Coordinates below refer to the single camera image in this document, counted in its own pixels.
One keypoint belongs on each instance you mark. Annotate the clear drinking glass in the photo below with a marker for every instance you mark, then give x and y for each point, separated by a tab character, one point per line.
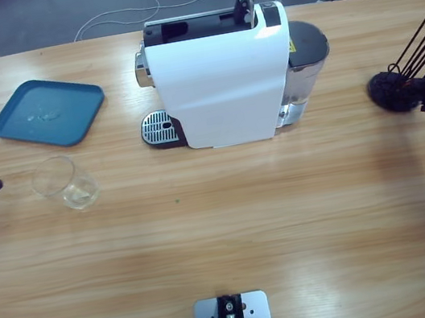
80	195

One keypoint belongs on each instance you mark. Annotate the white capsule coffee machine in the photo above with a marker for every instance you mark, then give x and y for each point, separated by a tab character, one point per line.
216	85

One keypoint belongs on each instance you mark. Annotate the black capsule holder with rods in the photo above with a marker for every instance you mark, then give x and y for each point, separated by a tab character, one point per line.
379	92

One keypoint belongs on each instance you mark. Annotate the blue plastic tray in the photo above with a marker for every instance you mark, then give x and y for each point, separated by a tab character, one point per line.
49	112

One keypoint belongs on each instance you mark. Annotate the clear water tank black lid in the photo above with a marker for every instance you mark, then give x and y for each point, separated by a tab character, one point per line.
307	41

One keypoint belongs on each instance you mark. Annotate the black drip tray silver grille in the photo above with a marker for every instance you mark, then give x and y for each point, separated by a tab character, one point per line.
156	129

